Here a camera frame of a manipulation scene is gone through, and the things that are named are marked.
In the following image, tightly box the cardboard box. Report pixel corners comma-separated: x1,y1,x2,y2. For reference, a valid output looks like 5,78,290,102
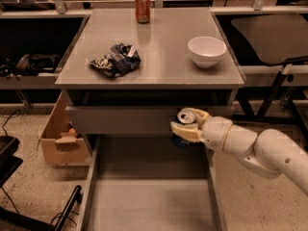
39,93,90,165

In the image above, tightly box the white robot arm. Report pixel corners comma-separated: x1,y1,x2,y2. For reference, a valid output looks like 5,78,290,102
170,108,308,193

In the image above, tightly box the blue pepsi can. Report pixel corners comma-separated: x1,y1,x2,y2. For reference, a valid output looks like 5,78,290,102
170,110,198,148

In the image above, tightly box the crumpled dark chip bag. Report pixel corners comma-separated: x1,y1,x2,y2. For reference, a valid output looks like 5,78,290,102
90,43,141,78

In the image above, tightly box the black cable on floor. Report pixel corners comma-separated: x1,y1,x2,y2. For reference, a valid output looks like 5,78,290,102
0,109,23,137

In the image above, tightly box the grey drawer cabinet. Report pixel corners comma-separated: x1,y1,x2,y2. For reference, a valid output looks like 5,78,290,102
54,6,246,231

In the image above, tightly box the black headset on shelf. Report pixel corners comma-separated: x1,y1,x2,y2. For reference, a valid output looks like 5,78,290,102
0,54,62,77

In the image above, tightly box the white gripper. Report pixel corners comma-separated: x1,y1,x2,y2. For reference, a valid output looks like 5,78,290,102
170,108,234,151

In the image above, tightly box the white bowl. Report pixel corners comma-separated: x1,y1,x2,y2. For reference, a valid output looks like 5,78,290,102
188,37,227,68

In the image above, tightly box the black chair base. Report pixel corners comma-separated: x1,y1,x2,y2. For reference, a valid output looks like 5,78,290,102
0,136,82,231

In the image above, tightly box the orange soda can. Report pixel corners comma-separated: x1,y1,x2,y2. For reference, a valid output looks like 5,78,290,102
135,0,150,24

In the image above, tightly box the closed grey top drawer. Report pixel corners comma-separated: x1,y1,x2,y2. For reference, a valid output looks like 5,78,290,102
64,105,235,136

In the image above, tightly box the open grey middle drawer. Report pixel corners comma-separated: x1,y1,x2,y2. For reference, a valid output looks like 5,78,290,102
77,137,228,231

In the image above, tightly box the dark office chair seat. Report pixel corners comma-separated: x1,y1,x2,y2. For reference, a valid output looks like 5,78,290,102
231,13,308,65

